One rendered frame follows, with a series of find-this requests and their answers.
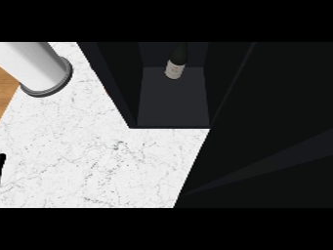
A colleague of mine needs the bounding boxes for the dark grey open cabinet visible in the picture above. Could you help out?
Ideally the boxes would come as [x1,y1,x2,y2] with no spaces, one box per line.
[76,42,256,130]

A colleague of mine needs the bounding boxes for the dark wine bottle pale label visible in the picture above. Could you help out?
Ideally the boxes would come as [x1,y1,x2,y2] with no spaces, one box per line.
[163,42,188,81]

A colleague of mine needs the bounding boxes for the white cylinder with grey rim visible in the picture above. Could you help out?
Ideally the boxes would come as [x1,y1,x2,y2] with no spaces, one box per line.
[0,42,75,99]

